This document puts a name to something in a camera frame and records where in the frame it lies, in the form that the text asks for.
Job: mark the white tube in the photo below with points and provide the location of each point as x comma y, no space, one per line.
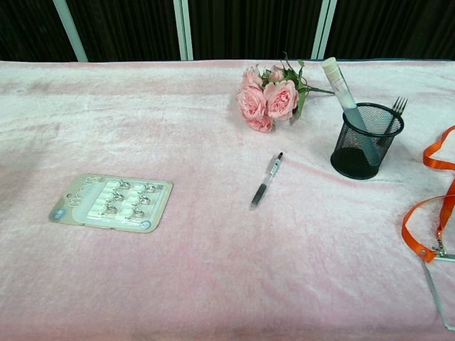
339,85

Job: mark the black metal mesh pen holder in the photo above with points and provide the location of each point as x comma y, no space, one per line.
352,163

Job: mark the clear black gel pen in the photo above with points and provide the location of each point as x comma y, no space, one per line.
264,184

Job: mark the pink artificial rose bouquet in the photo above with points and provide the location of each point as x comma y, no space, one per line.
281,99

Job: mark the pink plush table cloth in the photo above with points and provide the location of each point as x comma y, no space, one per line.
177,277

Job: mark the metal hooks blister pack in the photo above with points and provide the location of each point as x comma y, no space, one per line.
89,195

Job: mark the black pleated curtain panel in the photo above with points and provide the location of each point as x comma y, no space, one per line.
249,28
124,28
28,28
394,28

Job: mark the dark metal fork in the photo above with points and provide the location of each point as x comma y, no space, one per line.
400,104

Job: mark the clear badge holder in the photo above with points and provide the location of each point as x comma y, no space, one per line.
432,284

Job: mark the aluminium frame post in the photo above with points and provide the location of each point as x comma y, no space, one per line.
324,28
73,32
184,28

